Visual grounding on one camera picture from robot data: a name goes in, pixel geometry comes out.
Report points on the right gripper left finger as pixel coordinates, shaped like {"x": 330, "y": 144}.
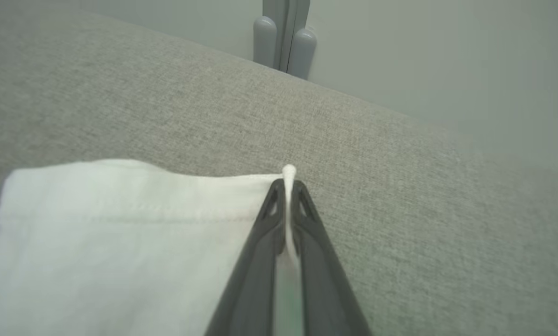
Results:
{"x": 255, "y": 270}

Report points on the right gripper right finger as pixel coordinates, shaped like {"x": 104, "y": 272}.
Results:
{"x": 321, "y": 270}

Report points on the white garment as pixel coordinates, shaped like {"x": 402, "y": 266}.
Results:
{"x": 120, "y": 256}

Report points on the grey fabric sofa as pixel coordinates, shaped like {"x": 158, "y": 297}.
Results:
{"x": 400, "y": 186}

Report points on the grey cylindrical post foot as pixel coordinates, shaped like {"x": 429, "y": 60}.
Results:
{"x": 303, "y": 53}
{"x": 264, "y": 42}

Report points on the grey wall partition post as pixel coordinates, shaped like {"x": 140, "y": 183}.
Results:
{"x": 286, "y": 18}

